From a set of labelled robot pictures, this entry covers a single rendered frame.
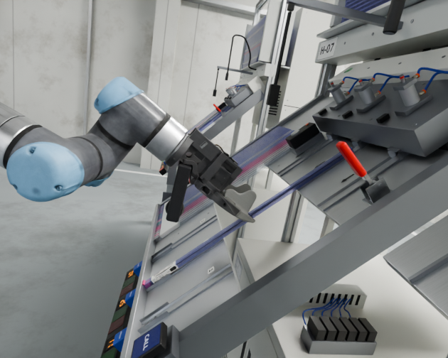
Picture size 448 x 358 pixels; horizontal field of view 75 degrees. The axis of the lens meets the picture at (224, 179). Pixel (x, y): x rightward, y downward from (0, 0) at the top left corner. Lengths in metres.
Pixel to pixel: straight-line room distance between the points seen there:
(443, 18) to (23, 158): 0.72
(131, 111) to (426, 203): 0.46
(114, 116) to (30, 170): 0.17
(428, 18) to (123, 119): 0.61
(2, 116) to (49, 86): 4.55
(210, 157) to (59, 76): 4.51
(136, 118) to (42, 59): 4.58
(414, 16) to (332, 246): 0.54
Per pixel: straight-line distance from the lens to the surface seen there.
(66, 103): 4.95
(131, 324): 0.57
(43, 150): 0.42
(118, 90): 0.52
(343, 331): 0.77
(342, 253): 0.45
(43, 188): 0.43
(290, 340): 0.78
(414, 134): 0.50
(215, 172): 0.53
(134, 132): 0.52
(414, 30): 0.78
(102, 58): 4.81
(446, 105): 0.53
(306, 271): 0.44
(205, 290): 0.53
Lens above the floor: 1.11
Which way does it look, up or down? 14 degrees down
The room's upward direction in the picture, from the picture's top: 10 degrees clockwise
